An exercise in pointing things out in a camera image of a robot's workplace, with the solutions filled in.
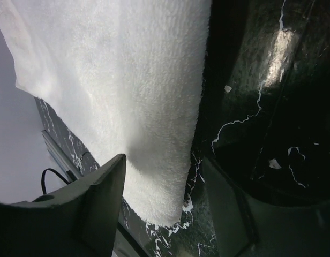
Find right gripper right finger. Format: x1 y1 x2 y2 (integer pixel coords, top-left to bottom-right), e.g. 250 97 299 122
204 157 330 256

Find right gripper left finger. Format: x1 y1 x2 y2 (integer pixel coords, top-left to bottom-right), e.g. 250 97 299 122
0 154 126 256

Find black marble pattern mat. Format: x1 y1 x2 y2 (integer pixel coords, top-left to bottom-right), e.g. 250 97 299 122
33 0 330 257

